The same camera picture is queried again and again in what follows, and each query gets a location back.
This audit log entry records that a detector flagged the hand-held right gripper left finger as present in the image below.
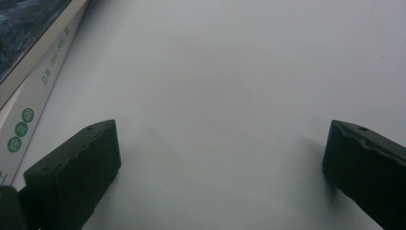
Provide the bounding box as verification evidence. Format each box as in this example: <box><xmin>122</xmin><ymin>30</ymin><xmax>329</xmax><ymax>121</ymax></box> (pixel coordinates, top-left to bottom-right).
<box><xmin>23</xmin><ymin>119</ymin><xmax>123</xmax><ymax>230</ymax></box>

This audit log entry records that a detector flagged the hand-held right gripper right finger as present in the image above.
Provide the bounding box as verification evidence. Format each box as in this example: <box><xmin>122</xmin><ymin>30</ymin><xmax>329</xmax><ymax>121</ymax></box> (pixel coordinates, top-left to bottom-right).
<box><xmin>322</xmin><ymin>119</ymin><xmax>406</xmax><ymax>230</ymax></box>

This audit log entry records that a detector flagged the white green snow scene magazine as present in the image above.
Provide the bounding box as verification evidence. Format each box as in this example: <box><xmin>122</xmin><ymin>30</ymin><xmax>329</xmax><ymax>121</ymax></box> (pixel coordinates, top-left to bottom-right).
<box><xmin>0</xmin><ymin>12</ymin><xmax>84</xmax><ymax>187</ymax></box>

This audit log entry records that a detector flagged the dark blue cover magazine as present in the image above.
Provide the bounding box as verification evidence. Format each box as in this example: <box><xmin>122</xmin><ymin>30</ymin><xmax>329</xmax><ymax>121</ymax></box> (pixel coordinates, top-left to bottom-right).
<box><xmin>0</xmin><ymin>0</ymin><xmax>91</xmax><ymax>109</ymax></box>

